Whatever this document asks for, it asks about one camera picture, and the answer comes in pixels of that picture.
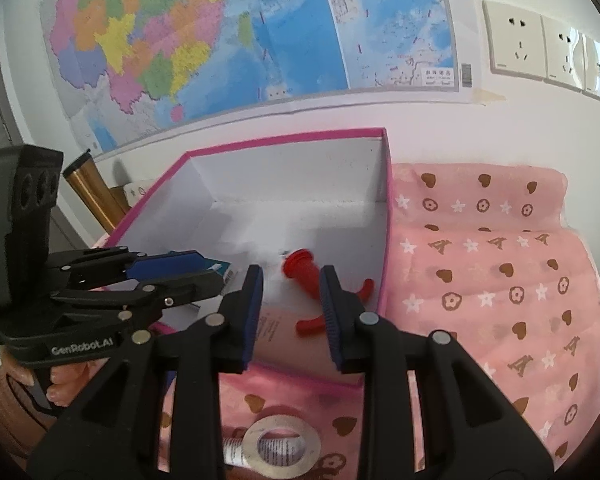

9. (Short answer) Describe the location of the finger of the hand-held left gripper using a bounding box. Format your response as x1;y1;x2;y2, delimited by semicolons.
45;246;208;293
52;269;227;322

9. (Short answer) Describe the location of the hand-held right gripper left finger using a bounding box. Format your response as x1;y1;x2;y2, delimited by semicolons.
27;264;265;480

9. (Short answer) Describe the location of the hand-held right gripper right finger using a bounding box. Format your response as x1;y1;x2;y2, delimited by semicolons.
320;265;556;480

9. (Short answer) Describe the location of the pink cream tube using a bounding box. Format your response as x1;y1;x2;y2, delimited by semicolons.
254;309;334;372

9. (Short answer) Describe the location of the pink cardboard box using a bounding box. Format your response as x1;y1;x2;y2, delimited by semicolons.
91;127;394;392

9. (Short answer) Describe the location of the person's left hand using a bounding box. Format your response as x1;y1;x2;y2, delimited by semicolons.
45;360;98;406

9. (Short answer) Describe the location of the red plastic clamp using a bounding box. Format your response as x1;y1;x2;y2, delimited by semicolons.
281;248;376;337

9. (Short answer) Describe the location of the gold thermos bottle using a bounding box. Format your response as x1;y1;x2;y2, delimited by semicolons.
62;148;131;235

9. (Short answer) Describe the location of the clear tape roll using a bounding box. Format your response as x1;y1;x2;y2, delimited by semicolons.
240;414;322;476

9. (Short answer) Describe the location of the small white tube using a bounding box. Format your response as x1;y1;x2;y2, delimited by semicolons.
222;434;307;469

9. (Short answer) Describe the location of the pink printed blanket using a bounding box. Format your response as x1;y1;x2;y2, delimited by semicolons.
90;162;600;480

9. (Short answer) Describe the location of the beige masking tape piece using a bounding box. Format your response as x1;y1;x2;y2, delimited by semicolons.
472;88;509;107

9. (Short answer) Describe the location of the colourful wall map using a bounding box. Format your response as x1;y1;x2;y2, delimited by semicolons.
39;0;462;155

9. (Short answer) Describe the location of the white wall socket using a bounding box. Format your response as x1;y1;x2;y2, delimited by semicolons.
481;0;549;82
540;14;589;93

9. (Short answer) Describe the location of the white wall switch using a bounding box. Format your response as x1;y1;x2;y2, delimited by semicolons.
580;33;600;104

